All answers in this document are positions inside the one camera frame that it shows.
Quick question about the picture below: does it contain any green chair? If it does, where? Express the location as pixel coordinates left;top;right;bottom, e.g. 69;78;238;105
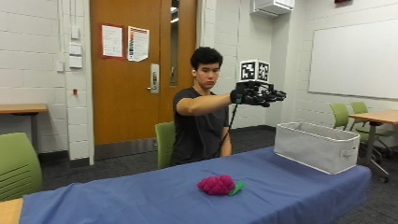
154;120;177;170
330;103;351;131
350;101;396;157
0;132;44;203

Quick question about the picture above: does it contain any the person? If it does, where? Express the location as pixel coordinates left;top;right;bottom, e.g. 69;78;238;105
169;46;287;167

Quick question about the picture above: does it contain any blue tablecloth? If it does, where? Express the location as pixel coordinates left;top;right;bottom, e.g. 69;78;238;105
18;146;372;224

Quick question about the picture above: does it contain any wooden door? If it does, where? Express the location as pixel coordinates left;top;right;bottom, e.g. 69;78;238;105
88;0;199;147

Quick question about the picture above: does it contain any white wall switch box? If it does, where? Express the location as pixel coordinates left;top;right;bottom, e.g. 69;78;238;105
66;43;85;69

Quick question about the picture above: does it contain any grey fabric storage bin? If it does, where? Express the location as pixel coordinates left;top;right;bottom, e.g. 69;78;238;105
274;121;362;175

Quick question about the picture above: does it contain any colourful paper notice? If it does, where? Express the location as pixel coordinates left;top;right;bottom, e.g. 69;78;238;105
126;25;150;63

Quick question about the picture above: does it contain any black glove cable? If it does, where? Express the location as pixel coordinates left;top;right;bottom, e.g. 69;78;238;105
213;102;239;159

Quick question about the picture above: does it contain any white paper notice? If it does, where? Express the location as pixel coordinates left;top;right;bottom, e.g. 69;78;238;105
101;23;124;59

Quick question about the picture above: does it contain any white marker cube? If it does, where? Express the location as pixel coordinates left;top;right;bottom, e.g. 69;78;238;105
238;59;271;84

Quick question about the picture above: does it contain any wooden side table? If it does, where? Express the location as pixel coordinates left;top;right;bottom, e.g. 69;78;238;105
348;109;398;183
0;103;49;153

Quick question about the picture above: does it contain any pink plush raspberry toy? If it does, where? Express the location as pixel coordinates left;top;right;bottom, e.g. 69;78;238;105
195;175;245;197

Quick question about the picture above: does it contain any silver door handle plate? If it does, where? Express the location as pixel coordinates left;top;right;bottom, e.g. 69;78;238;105
146;63;161;94

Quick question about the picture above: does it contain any white whiteboard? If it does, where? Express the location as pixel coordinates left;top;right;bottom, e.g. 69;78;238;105
307;18;398;101

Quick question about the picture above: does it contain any white wall unit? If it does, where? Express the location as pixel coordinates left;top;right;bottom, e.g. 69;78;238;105
250;0;295;17

